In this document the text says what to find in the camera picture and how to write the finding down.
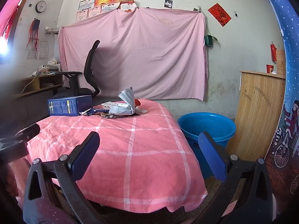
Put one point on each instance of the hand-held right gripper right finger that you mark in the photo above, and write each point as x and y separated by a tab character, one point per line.
211	155

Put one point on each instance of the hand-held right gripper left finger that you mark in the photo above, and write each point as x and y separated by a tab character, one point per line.
85	154

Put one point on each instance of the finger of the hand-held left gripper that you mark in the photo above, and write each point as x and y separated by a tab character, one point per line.
29	131

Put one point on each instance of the blue plastic bucket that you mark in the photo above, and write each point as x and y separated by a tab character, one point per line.
205	123

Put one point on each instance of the blue foil wrapper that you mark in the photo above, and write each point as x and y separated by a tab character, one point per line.
98	111

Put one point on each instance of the white paper slip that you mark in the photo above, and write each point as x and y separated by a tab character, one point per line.
106	103

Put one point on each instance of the small white card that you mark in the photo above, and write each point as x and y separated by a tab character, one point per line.
144	111

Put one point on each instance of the wooden desk shelf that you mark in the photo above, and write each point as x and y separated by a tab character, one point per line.
35	84

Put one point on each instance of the dark blue cardboard box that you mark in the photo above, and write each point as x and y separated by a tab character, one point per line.
70	105

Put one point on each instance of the pink checked cloth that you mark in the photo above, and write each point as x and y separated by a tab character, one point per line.
140	149

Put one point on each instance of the stack of papers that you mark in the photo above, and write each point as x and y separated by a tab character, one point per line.
46	70

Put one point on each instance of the wooden cabinet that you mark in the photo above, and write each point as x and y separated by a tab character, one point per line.
257	109

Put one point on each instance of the white tissue box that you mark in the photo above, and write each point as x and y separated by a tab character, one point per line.
54	62

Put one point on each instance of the black office chair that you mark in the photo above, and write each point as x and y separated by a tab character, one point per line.
90	60

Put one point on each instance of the red hanging tassel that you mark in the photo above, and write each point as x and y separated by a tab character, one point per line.
34	31

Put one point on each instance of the red cup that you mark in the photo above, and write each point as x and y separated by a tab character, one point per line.
269	68

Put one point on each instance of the blue printed curtain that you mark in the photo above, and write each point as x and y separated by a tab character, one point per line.
289	74

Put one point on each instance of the pink hanging sheet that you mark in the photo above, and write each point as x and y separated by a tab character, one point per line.
144	51

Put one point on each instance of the red hanging ornament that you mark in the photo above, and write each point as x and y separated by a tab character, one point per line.
273	52

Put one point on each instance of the red window curtain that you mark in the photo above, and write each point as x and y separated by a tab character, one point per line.
11	11

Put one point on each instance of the wall calendar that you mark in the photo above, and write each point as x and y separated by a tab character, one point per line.
37	50

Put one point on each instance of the round wall clock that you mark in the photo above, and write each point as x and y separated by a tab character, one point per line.
41	7

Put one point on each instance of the red diamond wall poster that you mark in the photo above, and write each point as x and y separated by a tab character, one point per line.
219	14

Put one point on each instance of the small wall photo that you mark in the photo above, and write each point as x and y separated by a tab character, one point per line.
168	3

